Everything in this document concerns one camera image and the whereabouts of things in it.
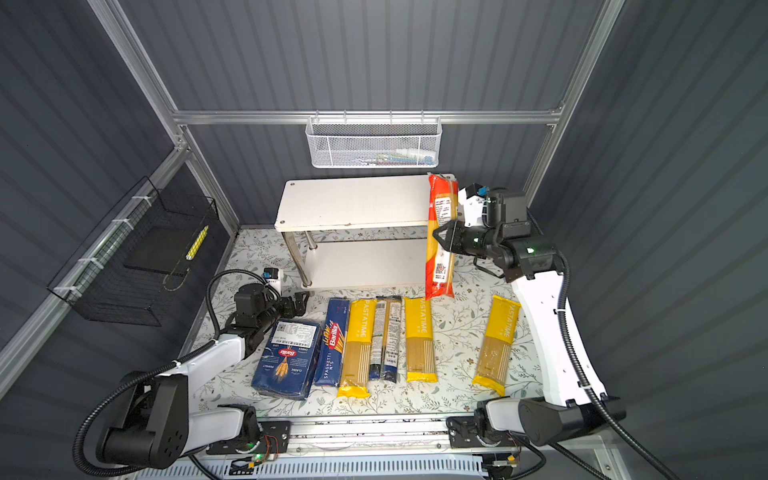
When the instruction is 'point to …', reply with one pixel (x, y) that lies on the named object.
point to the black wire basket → (127, 272)
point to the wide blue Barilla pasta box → (288, 360)
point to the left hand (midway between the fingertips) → (294, 292)
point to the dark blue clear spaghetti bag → (386, 346)
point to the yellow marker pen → (197, 244)
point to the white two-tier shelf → (362, 232)
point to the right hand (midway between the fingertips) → (441, 235)
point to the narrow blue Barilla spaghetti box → (333, 342)
